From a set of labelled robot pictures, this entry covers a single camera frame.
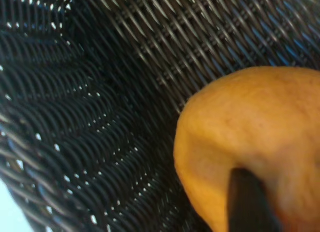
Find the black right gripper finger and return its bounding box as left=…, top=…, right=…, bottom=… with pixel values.
left=228, top=168, right=281, bottom=232

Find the dark brown wicker basket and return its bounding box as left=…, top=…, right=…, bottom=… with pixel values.
left=0, top=0, right=320, bottom=232

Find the orange mandarin fruit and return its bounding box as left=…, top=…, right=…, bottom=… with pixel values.
left=173, top=66, right=320, bottom=232

